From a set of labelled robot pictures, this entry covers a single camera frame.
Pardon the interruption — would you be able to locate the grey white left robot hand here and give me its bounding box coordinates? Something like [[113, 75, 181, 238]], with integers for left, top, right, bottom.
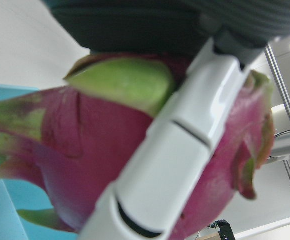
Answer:
[[41, 0, 290, 240]]

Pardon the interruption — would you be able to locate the pink green dragon fruit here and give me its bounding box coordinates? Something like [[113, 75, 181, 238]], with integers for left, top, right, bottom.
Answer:
[[0, 52, 277, 240]]

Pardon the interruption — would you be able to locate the light blue plastic bin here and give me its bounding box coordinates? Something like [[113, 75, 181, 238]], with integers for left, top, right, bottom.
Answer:
[[0, 83, 80, 240]]

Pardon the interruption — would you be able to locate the aluminium frame post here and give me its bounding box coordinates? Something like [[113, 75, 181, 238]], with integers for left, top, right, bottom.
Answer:
[[264, 34, 290, 222]]

